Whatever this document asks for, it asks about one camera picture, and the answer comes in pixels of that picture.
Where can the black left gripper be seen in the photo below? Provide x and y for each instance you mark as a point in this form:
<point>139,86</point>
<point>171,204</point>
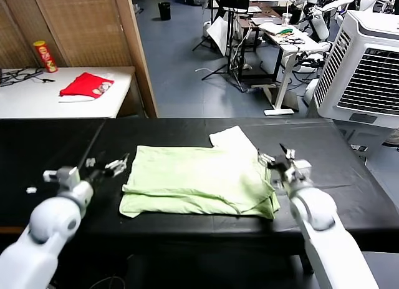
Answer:
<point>96,175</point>

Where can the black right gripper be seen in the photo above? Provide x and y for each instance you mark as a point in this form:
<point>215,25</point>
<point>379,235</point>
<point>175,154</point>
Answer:
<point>282,168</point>

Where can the light green t-shirt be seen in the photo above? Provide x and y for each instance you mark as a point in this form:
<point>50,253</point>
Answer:
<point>193,176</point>

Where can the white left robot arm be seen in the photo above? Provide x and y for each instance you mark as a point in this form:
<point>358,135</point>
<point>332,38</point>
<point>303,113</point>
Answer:
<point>50,220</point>

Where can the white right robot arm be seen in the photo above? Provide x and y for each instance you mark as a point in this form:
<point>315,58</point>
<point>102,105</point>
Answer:
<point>315,214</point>

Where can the large black table cover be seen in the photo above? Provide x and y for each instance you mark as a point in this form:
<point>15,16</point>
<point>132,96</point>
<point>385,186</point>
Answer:
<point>336,164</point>

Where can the small black table cover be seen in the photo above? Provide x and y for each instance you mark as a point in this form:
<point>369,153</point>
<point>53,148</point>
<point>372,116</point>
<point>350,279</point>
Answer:
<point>31,145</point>

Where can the red santa hat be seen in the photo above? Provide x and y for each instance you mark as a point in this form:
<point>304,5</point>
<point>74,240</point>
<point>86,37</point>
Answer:
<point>83,85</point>

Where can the white side table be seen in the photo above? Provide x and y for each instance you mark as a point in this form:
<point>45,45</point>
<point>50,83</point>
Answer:
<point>31,101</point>

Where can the white standing desk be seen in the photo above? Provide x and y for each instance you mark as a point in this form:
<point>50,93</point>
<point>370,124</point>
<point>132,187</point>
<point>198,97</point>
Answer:
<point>288,50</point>

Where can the white air cooler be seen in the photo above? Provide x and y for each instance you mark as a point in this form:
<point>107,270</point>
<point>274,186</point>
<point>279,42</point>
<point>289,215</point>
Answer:
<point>368,76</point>

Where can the black-legged desk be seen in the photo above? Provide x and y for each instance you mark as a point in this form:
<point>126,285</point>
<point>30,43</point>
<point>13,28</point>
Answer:
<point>232,45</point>

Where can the red chips can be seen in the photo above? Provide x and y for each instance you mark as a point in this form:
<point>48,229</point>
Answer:
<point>45,55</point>

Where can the black tripod stand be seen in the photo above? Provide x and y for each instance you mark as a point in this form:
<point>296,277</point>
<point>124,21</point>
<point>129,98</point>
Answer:
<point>202,43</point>

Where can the silver laptop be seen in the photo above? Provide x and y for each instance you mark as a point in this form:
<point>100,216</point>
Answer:
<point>266,20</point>

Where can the wooden folding screen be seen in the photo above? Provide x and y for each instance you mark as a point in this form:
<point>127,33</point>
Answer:
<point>87,27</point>

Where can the white reflector board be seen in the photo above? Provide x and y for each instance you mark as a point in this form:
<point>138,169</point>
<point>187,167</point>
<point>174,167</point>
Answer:
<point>218,32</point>

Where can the plastic cup with straw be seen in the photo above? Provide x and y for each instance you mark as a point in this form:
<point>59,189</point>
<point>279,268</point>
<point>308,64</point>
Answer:
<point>286,18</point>

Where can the brown wooden desk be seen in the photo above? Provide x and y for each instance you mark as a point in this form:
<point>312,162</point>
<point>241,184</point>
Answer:
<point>268,12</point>

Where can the black trash bin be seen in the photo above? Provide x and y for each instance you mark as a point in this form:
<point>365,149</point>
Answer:
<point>164,10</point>

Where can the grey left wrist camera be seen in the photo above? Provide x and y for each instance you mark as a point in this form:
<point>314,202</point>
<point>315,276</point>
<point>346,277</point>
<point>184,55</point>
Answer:
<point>67,175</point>

